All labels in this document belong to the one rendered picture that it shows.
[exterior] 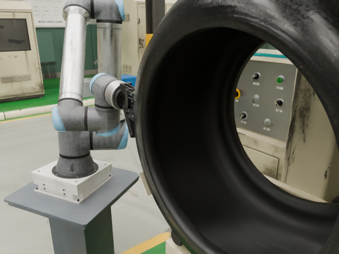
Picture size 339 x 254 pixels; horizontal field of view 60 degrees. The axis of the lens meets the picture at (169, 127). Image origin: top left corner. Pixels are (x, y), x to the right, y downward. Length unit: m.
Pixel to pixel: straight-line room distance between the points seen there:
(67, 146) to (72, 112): 0.43
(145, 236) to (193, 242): 1.55
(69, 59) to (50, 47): 7.44
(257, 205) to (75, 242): 1.09
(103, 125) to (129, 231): 1.30
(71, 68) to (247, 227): 0.82
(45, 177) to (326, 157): 1.21
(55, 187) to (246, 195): 0.97
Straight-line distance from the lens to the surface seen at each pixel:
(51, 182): 1.54
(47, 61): 8.64
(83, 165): 1.51
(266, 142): 1.39
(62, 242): 1.77
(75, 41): 1.26
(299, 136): 0.89
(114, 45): 1.40
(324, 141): 0.86
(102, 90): 0.99
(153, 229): 2.24
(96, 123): 1.06
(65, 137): 1.47
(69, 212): 1.44
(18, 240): 2.39
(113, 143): 1.46
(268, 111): 1.41
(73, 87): 1.13
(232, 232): 0.78
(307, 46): 0.39
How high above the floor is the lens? 1.40
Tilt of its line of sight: 19 degrees down
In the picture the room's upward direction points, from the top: straight up
